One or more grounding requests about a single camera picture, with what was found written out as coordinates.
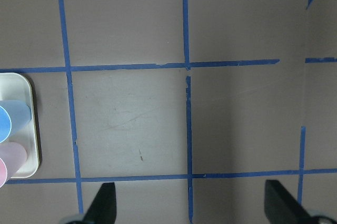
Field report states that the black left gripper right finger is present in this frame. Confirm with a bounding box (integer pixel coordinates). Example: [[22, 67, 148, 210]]
[[264, 180, 316, 224]]

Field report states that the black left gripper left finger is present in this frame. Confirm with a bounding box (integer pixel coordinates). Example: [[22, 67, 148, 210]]
[[82, 182, 117, 224]]

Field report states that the pink plastic cup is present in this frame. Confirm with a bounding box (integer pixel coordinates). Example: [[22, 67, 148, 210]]
[[1, 142, 27, 187]]

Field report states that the light blue cup far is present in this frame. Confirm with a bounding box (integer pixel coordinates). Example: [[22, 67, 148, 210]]
[[1, 100, 32, 143]]

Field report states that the white plastic tray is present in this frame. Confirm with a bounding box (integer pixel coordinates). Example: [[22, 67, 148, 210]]
[[1, 73, 42, 179]]

